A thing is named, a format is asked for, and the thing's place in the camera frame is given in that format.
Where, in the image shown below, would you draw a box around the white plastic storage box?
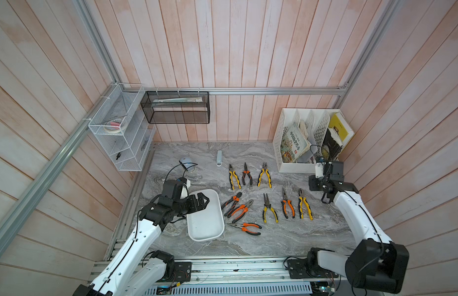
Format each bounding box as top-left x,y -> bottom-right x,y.
187,189 -> 225,242

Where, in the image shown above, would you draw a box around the yellow black combination pliers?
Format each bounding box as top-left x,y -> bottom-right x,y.
229,164 -> 241,190

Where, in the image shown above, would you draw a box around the orange black small pliers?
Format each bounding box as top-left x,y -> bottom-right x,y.
241,163 -> 253,186

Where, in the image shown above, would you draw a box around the orange long nose pliers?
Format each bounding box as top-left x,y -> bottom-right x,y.
228,223 -> 262,236

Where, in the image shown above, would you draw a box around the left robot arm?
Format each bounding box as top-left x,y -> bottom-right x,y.
73,177 -> 210,296

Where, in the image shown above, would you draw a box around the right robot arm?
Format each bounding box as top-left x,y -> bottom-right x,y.
306,161 -> 410,294

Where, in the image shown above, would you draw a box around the black book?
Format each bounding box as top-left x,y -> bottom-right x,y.
321,128 -> 344,161

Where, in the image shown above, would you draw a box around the light blue round clock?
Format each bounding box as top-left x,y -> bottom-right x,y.
179,157 -> 198,173

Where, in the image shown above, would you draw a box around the yellow book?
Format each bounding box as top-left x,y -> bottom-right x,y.
328,112 -> 355,146

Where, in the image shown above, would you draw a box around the illustrated history book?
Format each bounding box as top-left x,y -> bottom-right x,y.
280,123 -> 311,163

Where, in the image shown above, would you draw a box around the white file organizer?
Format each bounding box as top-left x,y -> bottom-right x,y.
273,108 -> 344,174

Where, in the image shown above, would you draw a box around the tape roll on shelf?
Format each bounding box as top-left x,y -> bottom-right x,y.
103,118 -> 127,134

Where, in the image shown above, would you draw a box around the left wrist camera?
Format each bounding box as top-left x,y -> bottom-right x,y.
178,177 -> 191,199

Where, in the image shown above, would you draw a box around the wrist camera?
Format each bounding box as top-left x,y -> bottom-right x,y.
178,177 -> 191,199
315,156 -> 326,179

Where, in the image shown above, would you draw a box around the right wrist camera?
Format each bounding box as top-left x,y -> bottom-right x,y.
315,156 -> 326,179

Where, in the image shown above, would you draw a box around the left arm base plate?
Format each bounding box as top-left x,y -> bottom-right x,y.
161,261 -> 192,282

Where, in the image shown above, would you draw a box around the aluminium front rail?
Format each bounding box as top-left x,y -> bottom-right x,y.
86,254 -> 394,296

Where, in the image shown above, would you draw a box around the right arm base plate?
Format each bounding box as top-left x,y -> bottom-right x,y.
283,257 -> 339,279

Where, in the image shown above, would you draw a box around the black mesh wall basket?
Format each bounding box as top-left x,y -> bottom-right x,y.
140,90 -> 211,125

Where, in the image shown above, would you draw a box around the white wire wall shelf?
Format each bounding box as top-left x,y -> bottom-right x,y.
88,83 -> 156,171

